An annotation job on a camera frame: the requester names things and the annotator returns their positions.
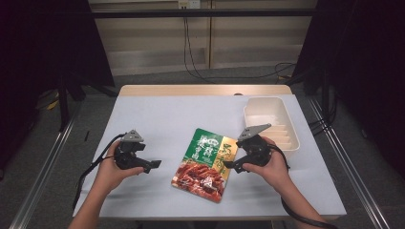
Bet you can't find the black metal stand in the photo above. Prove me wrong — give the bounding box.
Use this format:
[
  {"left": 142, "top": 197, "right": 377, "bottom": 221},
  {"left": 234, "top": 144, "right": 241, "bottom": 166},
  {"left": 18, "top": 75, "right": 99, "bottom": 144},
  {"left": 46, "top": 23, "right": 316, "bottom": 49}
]
[
  {"left": 285, "top": 63, "right": 338, "bottom": 136},
  {"left": 56, "top": 71, "right": 118, "bottom": 133}
]

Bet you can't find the black wall cable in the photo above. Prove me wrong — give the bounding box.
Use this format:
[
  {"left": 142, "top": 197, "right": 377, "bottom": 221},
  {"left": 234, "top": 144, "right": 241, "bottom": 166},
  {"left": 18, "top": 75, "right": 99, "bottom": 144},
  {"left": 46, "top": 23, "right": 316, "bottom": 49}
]
[{"left": 181, "top": 8, "right": 298, "bottom": 84}]

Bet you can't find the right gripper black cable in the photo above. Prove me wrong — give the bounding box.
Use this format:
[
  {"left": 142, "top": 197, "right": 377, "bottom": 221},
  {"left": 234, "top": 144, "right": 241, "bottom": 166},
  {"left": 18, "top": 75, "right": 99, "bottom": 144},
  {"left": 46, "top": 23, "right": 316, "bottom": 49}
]
[{"left": 268, "top": 143, "right": 339, "bottom": 229}]

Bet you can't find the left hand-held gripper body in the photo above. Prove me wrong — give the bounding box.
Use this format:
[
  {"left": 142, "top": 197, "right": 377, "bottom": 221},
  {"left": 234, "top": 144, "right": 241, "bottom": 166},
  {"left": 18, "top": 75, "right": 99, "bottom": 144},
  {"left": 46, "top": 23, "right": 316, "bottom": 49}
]
[{"left": 114, "top": 129, "right": 147, "bottom": 171}]

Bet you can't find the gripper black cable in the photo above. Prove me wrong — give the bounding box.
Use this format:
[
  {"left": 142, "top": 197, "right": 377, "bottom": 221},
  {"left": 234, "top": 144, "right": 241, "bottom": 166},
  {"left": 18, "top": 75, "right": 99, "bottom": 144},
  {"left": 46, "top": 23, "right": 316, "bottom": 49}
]
[
  {"left": 268, "top": 143, "right": 339, "bottom": 229},
  {"left": 72, "top": 133, "right": 126, "bottom": 211}
]

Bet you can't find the black curtain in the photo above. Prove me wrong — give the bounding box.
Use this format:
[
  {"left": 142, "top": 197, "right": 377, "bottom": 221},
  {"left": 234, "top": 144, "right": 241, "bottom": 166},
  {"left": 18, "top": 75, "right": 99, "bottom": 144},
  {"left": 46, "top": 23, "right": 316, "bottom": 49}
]
[
  {"left": 290, "top": 0, "right": 405, "bottom": 179},
  {"left": 0, "top": 0, "right": 117, "bottom": 179}
]

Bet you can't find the white table sheet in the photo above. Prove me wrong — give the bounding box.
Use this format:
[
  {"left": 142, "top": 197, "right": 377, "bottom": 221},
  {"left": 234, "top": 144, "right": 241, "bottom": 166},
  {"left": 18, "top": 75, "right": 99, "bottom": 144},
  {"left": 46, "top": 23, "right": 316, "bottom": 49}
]
[{"left": 73, "top": 94, "right": 348, "bottom": 219}]

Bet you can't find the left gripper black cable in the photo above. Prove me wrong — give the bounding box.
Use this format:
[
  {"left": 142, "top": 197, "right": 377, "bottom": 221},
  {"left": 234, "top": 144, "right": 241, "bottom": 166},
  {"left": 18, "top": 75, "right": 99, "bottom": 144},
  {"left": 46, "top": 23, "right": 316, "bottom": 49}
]
[{"left": 72, "top": 133, "right": 126, "bottom": 211}]

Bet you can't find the person's left hand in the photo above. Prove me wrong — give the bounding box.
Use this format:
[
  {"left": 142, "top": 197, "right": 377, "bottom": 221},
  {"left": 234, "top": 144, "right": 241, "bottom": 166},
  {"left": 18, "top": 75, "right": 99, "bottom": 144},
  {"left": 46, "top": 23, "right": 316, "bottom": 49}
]
[{"left": 95, "top": 139, "right": 145, "bottom": 196}]

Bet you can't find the person's right hand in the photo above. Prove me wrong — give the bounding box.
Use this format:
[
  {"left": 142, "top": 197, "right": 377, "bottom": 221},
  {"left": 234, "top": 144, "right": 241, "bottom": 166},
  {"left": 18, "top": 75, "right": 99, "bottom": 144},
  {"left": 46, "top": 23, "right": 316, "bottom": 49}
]
[{"left": 244, "top": 135, "right": 291, "bottom": 195}]

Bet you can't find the black horizontal bar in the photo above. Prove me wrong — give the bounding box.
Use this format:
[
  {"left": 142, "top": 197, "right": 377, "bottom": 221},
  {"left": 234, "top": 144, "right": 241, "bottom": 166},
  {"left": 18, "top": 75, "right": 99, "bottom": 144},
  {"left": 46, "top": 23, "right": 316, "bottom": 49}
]
[{"left": 91, "top": 8, "right": 317, "bottom": 19}]

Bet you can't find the white wall socket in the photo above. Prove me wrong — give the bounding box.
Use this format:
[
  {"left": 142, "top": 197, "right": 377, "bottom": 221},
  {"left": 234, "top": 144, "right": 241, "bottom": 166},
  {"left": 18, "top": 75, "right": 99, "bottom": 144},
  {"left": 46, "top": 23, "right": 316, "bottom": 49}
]
[{"left": 178, "top": 0, "right": 202, "bottom": 10}]

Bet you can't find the white plastic container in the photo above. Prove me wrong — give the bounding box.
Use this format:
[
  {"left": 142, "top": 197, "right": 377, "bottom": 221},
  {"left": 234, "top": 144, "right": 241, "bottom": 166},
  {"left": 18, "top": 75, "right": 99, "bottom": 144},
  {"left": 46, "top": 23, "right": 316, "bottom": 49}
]
[{"left": 243, "top": 96, "right": 301, "bottom": 153}]

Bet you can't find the metal floor rail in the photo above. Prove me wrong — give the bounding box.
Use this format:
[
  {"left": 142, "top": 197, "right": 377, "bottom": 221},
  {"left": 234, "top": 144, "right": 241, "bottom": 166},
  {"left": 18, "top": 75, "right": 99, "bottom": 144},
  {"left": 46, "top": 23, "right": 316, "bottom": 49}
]
[
  {"left": 308, "top": 96, "right": 391, "bottom": 229},
  {"left": 9, "top": 108, "right": 80, "bottom": 229}
]

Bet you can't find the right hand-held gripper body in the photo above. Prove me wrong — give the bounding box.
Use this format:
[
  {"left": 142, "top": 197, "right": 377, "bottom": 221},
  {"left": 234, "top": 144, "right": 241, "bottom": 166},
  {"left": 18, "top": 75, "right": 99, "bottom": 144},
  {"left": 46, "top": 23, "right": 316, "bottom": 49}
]
[{"left": 236, "top": 123, "right": 273, "bottom": 168}]

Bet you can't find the green and red snack packet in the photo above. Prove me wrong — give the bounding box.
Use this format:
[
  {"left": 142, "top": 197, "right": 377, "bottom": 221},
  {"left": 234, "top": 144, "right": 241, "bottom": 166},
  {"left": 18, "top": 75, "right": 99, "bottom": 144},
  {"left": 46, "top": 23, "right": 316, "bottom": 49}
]
[{"left": 170, "top": 127, "right": 240, "bottom": 204}]

